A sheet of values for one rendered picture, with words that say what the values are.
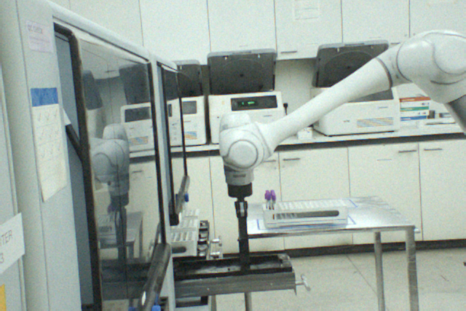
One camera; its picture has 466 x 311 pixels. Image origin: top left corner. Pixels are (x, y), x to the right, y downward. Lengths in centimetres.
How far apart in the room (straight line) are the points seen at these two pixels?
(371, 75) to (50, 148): 118
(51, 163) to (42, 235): 7
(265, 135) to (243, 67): 275
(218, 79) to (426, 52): 290
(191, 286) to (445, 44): 91
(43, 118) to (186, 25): 362
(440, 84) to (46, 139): 110
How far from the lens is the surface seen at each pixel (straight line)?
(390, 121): 399
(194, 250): 166
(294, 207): 191
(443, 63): 137
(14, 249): 42
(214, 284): 151
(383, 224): 190
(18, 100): 45
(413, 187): 410
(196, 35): 407
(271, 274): 151
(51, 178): 50
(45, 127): 49
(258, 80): 421
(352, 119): 390
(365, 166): 396
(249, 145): 128
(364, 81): 154
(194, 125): 377
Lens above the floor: 134
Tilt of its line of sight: 6 degrees down
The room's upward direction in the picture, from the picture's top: 4 degrees counter-clockwise
